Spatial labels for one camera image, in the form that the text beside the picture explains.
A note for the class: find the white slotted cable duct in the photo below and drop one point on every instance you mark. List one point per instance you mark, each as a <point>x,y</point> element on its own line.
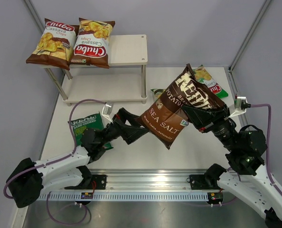
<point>126,196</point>

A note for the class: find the brown Kettle sea salt bag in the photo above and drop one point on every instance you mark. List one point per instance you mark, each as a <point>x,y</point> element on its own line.
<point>165,118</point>

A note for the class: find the green Chuba bag far right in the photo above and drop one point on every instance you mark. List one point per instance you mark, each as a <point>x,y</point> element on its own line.
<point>204,77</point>

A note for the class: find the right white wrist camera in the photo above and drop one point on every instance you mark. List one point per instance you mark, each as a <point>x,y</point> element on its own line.
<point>239,107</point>

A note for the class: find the green chuba bag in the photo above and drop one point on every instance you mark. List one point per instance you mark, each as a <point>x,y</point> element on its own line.
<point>156,93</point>
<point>204,77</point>

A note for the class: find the green Chuba bag middle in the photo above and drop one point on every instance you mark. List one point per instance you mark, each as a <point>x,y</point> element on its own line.
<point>156,93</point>

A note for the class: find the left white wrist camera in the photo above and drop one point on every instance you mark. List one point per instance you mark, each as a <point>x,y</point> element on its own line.
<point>107,110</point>

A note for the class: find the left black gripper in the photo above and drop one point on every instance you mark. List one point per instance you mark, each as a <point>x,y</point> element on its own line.
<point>128,133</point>

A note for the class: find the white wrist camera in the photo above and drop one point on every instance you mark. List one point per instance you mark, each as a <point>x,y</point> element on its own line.
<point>239,107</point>
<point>107,110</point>

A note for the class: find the white two-tier wooden shelf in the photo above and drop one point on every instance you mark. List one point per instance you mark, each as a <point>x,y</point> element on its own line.
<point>124,81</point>

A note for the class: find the green Keogh's chips bag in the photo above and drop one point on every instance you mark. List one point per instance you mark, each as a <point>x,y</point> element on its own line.
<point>79,125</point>

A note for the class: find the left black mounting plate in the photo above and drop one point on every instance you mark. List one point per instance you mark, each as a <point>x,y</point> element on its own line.
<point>98,181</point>

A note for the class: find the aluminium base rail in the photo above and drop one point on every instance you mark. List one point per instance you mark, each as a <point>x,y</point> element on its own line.
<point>129,180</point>

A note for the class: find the brown Chuba cassava chips bag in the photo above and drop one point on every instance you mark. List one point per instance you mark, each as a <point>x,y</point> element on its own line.
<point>55,46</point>

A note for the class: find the black mounting plate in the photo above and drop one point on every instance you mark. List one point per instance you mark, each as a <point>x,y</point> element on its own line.
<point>198,182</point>
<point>98,181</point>

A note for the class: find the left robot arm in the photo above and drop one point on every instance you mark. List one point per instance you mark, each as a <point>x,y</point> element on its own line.
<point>31,179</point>

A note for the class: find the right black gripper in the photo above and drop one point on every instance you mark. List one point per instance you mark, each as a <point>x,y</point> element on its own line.
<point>200,118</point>

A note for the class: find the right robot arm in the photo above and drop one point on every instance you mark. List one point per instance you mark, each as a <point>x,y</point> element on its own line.
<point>245,158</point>

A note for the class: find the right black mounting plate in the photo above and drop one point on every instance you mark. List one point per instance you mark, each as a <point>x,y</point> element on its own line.
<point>198,182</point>

